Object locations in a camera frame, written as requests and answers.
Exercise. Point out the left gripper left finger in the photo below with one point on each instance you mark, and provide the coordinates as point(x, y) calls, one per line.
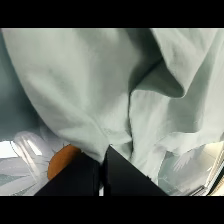
point(75, 178)

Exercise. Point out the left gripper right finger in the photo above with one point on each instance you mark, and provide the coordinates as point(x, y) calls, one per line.
point(128, 176)

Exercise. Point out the pale green shirt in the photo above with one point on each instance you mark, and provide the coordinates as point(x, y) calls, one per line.
point(100, 86)

